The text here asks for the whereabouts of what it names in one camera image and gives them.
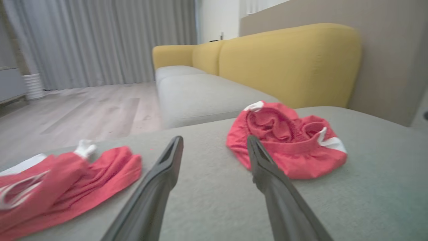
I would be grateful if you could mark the small yellow sofa backrest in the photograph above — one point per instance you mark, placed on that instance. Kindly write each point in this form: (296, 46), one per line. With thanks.
(207, 57)

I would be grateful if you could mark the grey low cabinet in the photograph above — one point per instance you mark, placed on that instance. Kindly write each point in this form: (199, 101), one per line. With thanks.
(11, 83)

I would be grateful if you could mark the white slatted window blind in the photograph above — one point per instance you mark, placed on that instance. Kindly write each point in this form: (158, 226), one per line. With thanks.
(264, 5)

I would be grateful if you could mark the white ribbed cylinder appliance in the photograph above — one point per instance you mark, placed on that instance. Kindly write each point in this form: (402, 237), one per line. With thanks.
(33, 86)

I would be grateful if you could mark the red mesh shorts white trim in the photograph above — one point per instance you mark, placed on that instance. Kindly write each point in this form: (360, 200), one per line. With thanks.
(301, 160)

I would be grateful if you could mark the yellow sofa armrest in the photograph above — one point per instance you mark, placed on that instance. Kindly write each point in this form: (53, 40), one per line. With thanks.
(172, 55)

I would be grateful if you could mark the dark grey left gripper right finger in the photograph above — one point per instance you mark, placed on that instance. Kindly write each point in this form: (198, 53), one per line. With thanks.
(281, 201)

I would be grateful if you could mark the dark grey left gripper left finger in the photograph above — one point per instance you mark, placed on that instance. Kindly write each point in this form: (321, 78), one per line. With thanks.
(157, 194)

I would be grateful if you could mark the red and white jersey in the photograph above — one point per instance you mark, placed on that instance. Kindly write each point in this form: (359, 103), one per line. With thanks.
(100, 174)

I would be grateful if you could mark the grey sofa chaise seat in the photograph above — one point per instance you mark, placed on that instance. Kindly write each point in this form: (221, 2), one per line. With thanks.
(367, 201)

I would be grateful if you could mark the grey pleated curtain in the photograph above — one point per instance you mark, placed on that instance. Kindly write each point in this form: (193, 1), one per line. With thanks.
(100, 40)

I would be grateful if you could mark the short grey sofa seat cushion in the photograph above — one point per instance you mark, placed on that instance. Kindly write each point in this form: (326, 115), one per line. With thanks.
(174, 71)

